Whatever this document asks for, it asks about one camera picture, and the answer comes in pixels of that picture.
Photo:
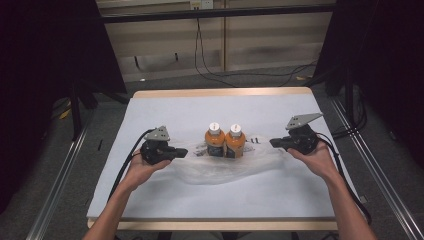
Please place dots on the clear plastic bag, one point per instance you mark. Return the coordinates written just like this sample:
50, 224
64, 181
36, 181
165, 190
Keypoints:
216, 173

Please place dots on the person's left hand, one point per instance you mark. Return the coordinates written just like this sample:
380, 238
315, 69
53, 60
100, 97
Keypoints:
140, 173

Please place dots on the white table mat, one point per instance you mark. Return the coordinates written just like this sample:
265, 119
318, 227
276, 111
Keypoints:
233, 203

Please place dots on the black stand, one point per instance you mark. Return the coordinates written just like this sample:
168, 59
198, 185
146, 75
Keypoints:
76, 113

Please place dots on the black curtain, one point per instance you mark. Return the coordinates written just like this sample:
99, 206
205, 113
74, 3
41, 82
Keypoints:
393, 66
33, 66

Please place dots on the person's right hand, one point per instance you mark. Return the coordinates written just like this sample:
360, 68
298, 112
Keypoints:
320, 163

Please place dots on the black horizontal bar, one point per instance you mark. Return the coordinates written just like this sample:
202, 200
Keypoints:
200, 14

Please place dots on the orange bottle with white cap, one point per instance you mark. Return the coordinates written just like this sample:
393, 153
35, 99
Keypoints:
235, 143
215, 141

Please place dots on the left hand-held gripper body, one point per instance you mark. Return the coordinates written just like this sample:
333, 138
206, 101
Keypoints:
155, 151

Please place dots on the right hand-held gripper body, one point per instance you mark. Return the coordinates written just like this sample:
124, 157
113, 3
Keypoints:
303, 140

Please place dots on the white wall outlet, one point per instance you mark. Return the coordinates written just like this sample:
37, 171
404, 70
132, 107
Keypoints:
201, 4

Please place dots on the metal floor rail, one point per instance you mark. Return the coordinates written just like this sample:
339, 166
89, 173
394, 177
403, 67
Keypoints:
376, 170
56, 186

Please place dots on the wooden table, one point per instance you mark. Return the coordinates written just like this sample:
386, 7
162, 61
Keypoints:
220, 91

